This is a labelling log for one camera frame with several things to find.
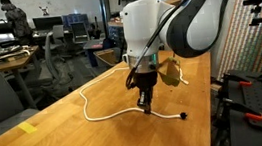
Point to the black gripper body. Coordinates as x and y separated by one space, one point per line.
146 81

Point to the yellow tape patch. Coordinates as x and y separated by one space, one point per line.
27 128

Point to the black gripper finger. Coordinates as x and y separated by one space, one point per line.
140 102
148 106

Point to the wooden office desk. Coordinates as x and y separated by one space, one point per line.
15 63

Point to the grey drawer cabinet wooden top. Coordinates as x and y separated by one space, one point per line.
116 34

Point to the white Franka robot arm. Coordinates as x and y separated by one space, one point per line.
142 24

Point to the grey swivel office chair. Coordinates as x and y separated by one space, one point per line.
49 59

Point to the person in dark jacket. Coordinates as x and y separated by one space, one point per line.
18 23

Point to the grey storage bin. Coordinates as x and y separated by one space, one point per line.
103 66

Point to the cardboard box in bin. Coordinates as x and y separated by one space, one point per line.
106 56

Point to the black mesh office chair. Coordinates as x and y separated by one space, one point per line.
80 32

